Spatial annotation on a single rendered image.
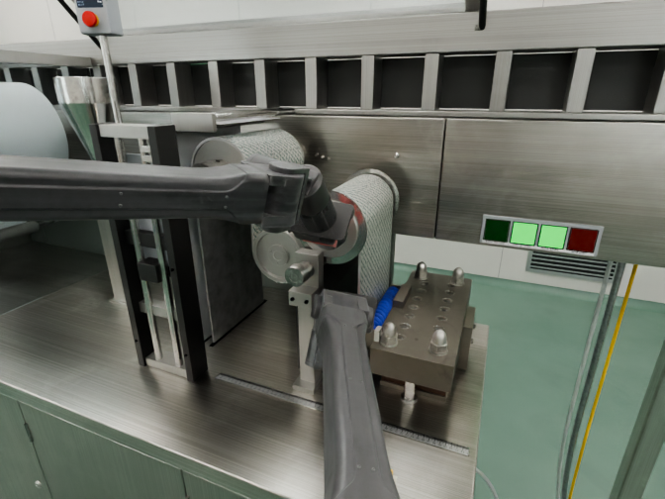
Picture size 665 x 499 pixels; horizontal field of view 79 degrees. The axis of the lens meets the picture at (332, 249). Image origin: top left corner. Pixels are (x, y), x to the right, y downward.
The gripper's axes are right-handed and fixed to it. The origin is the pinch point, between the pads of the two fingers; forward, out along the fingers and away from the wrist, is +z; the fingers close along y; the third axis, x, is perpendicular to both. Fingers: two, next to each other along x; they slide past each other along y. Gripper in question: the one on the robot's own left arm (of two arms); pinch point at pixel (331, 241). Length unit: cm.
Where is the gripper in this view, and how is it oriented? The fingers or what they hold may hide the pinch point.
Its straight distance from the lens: 73.7
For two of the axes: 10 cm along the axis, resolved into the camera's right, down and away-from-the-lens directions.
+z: 2.0, 4.2, 8.9
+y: 9.4, 1.8, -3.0
